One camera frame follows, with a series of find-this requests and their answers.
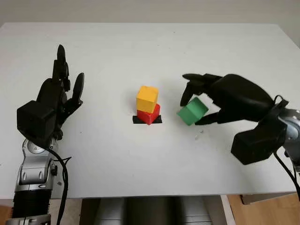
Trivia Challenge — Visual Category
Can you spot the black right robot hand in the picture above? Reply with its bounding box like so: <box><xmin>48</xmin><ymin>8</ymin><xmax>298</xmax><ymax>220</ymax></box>
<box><xmin>180</xmin><ymin>73</ymin><xmax>275</xmax><ymax>126</ymax></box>

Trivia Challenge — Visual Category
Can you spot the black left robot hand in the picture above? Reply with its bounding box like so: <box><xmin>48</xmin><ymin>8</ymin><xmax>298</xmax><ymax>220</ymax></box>
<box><xmin>37</xmin><ymin>44</ymin><xmax>85</xmax><ymax>141</ymax></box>

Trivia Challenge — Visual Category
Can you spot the green wooden block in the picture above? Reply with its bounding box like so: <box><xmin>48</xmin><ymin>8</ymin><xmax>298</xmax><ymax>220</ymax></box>
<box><xmin>176</xmin><ymin>97</ymin><xmax>209</xmax><ymax>127</ymax></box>

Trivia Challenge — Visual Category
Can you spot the red wooden block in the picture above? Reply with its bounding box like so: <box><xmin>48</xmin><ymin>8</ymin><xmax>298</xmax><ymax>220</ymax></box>
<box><xmin>136</xmin><ymin>103</ymin><xmax>161</xmax><ymax>125</ymax></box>

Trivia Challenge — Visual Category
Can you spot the yellow wooden block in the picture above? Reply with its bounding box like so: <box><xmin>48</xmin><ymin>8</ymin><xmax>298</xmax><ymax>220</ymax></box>
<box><xmin>136</xmin><ymin>85</ymin><xmax>159</xmax><ymax>113</ymax></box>

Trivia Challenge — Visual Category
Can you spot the black tape mark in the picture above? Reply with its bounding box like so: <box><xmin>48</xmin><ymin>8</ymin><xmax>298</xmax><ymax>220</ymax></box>
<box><xmin>132</xmin><ymin>115</ymin><xmax>163</xmax><ymax>125</ymax></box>

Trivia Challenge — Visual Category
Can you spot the white table leg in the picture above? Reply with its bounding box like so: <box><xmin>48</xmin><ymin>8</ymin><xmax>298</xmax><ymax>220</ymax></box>
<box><xmin>219</xmin><ymin>195</ymin><xmax>236</xmax><ymax>225</ymax></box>

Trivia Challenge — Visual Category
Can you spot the dark grey robot body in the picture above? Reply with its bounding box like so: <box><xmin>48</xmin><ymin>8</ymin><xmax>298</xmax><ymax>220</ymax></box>
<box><xmin>100</xmin><ymin>196</ymin><xmax>221</xmax><ymax>225</ymax></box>

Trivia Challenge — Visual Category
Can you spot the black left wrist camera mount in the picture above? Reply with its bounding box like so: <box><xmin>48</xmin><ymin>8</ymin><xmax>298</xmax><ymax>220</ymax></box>
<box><xmin>16</xmin><ymin>100</ymin><xmax>59</xmax><ymax>143</ymax></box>

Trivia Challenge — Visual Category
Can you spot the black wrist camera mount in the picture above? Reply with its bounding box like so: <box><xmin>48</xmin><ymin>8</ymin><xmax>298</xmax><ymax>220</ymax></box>
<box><xmin>231</xmin><ymin>99</ymin><xmax>289</xmax><ymax>165</ymax></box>
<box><xmin>16</xmin><ymin>100</ymin><xmax>59</xmax><ymax>143</ymax></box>

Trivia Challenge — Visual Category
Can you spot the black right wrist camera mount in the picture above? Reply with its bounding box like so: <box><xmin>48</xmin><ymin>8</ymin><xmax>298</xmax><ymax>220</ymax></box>
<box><xmin>231</xmin><ymin>99</ymin><xmax>289</xmax><ymax>165</ymax></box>

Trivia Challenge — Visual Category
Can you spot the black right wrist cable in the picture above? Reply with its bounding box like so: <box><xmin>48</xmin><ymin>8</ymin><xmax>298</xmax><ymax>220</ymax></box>
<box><xmin>271</xmin><ymin>95</ymin><xmax>300</xmax><ymax>202</ymax></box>

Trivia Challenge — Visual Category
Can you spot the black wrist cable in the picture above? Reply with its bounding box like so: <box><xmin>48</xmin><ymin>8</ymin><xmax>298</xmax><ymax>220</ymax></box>
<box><xmin>271</xmin><ymin>95</ymin><xmax>300</xmax><ymax>202</ymax></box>
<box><xmin>46</xmin><ymin>145</ymin><xmax>72</xmax><ymax>225</ymax></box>

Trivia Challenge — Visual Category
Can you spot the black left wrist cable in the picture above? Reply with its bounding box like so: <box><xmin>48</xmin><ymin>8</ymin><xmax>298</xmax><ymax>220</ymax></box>
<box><xmin>46</xmin><ymin>145</ymin><xmax>72</xmax><ymax>225</ymax></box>

